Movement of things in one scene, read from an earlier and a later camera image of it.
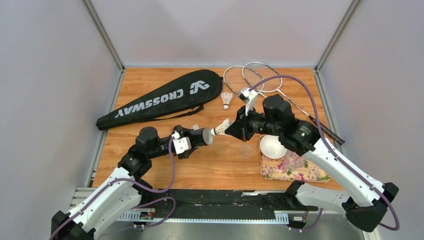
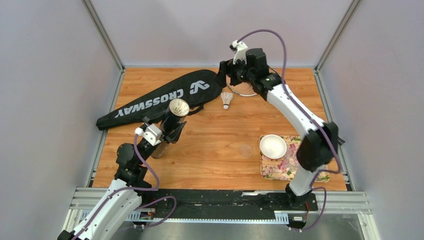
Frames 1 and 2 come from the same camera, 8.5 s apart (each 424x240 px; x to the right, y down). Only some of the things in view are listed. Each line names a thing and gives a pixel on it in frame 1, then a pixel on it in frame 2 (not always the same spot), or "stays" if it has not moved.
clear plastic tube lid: [245, 150] stays
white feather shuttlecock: [226, 97] stays
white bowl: [271, 147] stays
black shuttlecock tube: [201, 137] → [171, 122]
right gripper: [239, 128] → [227, 67]
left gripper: [180, 129] → [172, 135]
